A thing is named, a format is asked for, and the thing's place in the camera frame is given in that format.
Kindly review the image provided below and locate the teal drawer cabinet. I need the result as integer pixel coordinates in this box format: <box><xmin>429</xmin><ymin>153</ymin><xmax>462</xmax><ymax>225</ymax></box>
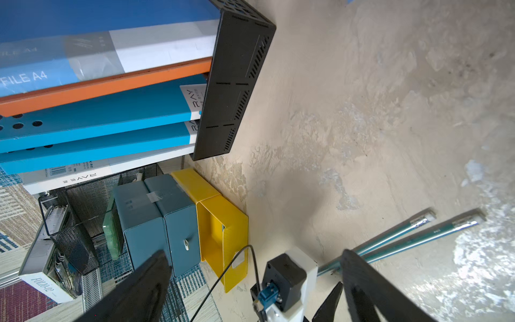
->
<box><xmin>114</xmin><ymin>174</ymin><xmax>201</xmax><ymax>277</ymax></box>

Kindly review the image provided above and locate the blue FILE A4 folder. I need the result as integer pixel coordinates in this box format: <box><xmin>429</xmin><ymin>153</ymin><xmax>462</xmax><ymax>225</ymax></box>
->
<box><xmin>1</xmin><ymin>0</ymin><xmax>221</xmax><ymax>97</ymax></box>

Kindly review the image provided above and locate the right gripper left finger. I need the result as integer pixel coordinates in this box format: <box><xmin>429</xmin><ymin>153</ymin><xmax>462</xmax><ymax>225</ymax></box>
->
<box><xmin>76</xmin><ymin>250</ymin><xmax>171</xmax><ymax>321</ymax></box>

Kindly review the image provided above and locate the white FOLIO box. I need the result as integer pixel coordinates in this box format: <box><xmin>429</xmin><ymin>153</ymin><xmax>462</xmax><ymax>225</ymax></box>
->
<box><xmin>19</xmin><ymin>206</ymin><xmax>76</xmax><ymax>304</ymax></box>

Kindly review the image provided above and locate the yellow bottom drawer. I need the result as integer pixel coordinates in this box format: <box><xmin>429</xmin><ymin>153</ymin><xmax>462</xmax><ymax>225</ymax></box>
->
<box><xmin>171</xmin><ymin>169</ymin><xmax>249</xmax><ymax>292</ymax></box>

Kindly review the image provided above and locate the black mesh file organizer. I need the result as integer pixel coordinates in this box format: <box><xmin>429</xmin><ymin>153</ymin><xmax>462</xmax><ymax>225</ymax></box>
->
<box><xmin>191</xmin><ymin>1</ymin><xmax>276</xmax><ymax>161</ymax></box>

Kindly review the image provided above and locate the teal folder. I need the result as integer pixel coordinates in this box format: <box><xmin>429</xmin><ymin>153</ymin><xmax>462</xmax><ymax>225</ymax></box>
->
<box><xmin>1</xmin><ymin>75</ymin><xmax>207</xmax><ymax>174</ymax></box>

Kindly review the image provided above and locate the black wire shelf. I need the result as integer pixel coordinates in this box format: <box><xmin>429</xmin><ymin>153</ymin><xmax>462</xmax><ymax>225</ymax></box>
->
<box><xmin>38</xmin><ymin>163</ymin><xmax>163</xmax><ymax>275</ymax></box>

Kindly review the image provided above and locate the teal pencil pair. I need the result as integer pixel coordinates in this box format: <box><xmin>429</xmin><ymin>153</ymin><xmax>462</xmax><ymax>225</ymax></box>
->
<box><xmin>317</xmin><ymin>207</ymin><xmax>488</xmax><ymax>278</ymax></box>

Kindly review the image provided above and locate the green book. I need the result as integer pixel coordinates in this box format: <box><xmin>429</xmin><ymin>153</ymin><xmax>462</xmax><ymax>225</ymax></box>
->
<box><xmin>103</xmin><ymin>193</ymin><xmax>123</xmax><ymax>260</ymax></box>

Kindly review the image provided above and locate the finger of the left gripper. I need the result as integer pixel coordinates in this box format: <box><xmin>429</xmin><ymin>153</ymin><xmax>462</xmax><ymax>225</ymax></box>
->
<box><xmin>312</xmin><ymin>282</ymin><xmax>343</xmax><ymax>322</ymax></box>

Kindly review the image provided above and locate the orange folder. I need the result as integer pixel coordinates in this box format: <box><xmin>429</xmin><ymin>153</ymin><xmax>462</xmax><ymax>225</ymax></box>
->
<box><xmin>1</xmin><ymin>57</ymin><xmax>212</xmax><ymax>117</ymax></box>

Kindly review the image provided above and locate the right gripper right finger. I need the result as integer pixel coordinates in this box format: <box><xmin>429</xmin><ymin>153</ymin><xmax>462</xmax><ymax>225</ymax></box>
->
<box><xmin>340</xmin><ymin>250</ymin><xmax>434</xmax><ymax>321</ymax></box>

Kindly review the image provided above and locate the white binder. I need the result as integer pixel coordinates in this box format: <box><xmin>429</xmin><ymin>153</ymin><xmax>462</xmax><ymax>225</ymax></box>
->
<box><xmin>20</xmin><ymin>144</ymin><xmax>194</xmax><ymax>195</ymax></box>

